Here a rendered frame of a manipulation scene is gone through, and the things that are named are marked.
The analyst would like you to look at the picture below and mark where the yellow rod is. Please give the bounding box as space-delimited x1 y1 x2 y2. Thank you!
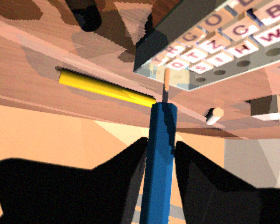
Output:
58 69 156 107

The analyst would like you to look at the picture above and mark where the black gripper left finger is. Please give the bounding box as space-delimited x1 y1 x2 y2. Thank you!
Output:
0 137 148 224

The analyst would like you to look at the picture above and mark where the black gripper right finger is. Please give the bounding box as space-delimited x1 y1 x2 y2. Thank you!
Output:
174 141 280 224

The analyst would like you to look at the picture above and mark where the blue stylus with tan tip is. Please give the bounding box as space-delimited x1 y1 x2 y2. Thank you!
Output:
139 68 178 224

